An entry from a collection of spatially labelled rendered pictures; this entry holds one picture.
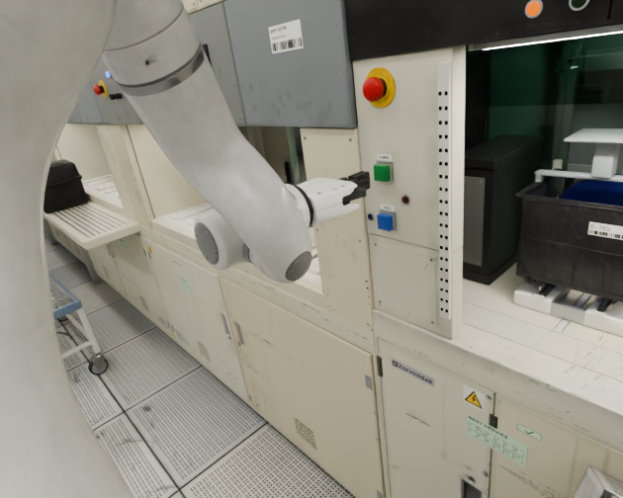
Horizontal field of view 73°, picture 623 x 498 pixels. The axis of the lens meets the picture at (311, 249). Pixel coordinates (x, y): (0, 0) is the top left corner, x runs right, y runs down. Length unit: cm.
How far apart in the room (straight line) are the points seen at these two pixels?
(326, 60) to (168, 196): 137
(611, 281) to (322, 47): 68
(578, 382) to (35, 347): 77
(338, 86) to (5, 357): 71
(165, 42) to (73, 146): 309
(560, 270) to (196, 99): 75
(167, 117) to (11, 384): 28
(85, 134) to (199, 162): 304
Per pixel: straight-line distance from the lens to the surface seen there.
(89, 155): 351
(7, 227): 24
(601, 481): 86
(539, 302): 100
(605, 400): 83
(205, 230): 58
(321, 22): 86
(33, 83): 24
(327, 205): 65
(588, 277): 94
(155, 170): 205
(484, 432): 99
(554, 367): 87
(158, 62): 42
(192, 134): 46
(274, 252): 51
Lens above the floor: 141
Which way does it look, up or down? 24 degrees down
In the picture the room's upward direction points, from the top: 8 degrees counter-clockwise
